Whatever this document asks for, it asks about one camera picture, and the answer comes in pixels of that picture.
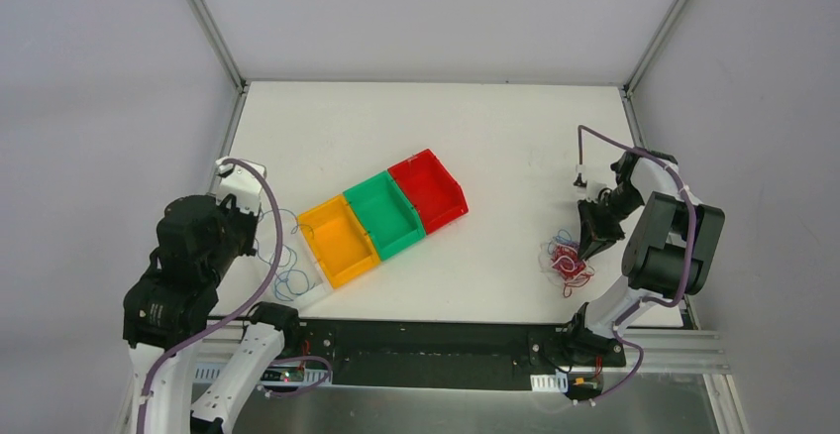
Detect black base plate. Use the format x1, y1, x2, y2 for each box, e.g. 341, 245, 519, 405
280, 318, 626, 391

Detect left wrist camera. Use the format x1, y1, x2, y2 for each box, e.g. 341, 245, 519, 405
214, 159, 263, 215

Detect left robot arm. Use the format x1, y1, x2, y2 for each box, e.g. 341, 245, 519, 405
123, 195, 302, 433

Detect red cable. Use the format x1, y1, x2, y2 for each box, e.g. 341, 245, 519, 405
548, 244, 595, 299

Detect yellow plastic bin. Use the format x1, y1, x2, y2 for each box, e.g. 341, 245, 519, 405
298, 194, 380, 289

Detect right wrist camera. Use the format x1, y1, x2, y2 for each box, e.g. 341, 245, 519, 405
573, 163, 609, 202

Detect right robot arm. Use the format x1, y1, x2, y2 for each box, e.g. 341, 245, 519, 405
559, 148, 725, 365

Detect clear plastic bin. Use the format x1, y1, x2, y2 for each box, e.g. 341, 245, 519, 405
257, 228, 333, 310

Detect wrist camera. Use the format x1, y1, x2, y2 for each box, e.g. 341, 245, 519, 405
573, 163, 609, 202
214, 159, 263, 215

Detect red plastic bin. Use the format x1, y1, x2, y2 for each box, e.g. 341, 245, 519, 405
387, 149, 469, 234

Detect green plastic bin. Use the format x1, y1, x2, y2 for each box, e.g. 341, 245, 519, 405
343, 170, 426, 261

